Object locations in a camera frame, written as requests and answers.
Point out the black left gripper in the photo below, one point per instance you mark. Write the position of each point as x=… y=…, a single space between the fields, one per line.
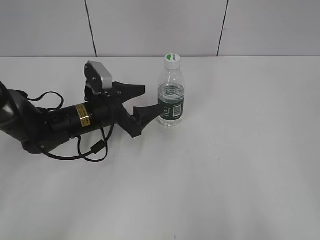
x=107 y=108

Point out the clear green-label water bottle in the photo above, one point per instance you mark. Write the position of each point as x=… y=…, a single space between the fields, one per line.
x=171 y=94

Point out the white green bottle cap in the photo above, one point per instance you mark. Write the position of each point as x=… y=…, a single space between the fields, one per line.
x=172 y=61

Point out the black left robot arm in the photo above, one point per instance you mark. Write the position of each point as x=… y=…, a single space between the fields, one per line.
x=41 y=130

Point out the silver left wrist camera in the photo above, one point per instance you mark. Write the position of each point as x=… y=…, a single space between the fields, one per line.
x=98 y=78

